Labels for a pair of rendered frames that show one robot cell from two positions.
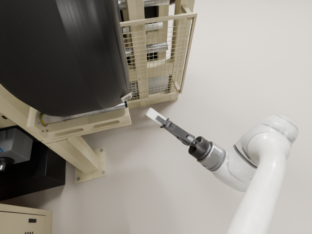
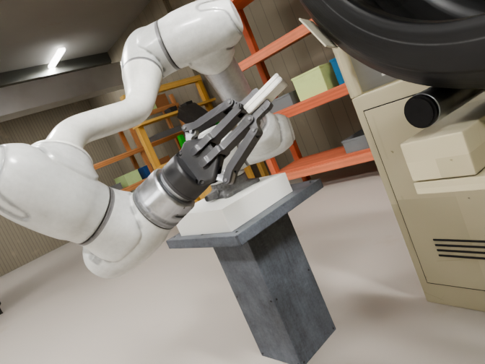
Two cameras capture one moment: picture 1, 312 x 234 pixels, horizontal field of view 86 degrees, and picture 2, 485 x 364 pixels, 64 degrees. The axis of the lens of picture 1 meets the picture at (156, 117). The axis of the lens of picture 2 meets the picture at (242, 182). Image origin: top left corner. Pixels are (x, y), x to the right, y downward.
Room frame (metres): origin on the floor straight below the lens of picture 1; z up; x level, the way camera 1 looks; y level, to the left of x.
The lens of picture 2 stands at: (0.86, -0.24, 0.98)
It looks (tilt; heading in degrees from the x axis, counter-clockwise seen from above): 8 degrees down; 164
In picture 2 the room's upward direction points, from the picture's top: 23 degrees counter-clockwise
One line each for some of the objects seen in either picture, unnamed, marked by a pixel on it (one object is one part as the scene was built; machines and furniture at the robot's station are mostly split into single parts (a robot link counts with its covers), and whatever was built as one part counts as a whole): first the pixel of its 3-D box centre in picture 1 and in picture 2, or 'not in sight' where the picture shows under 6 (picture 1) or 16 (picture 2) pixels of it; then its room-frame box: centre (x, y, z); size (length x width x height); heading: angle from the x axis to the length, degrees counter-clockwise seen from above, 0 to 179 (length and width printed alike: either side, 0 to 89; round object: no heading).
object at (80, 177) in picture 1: (90, 164); not in sight; (0.46, 0.58, 0.01); 0.27 x 0.27 x 0.02; 15
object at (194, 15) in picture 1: (128, 72); not in sight; (0.92, 0.20, 0.65); 0.90 x 0.02 x 0.70; 105
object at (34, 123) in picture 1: (43, 94); not in sight; (0.50, 0.51, 0.90); 0.40 x 0.03 x 0.10; 15
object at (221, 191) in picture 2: not in sight; (226, 186); (-0.67, 0.13, 0.77); 0.22 x 0.18 x 0.06; 109
